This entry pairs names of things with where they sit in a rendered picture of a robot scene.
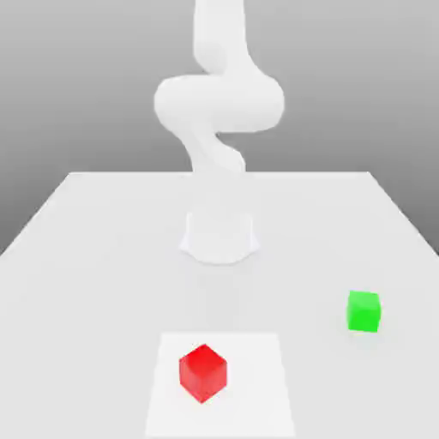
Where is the small red cube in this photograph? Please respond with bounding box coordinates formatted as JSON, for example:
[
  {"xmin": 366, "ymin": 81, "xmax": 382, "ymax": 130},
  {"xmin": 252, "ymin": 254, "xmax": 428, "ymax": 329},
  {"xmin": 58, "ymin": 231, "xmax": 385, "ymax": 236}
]
[{"xmin": 178, "ymin": 343, "xmax": 228, "ymax": 405}]

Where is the small green cube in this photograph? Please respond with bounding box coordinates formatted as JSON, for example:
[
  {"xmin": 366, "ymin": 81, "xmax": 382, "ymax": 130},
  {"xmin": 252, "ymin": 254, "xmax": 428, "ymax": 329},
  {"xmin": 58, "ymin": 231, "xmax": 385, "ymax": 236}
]
[{"xmin": 346, "ymin": 290, "xmax": 382, "ymax": 334}]

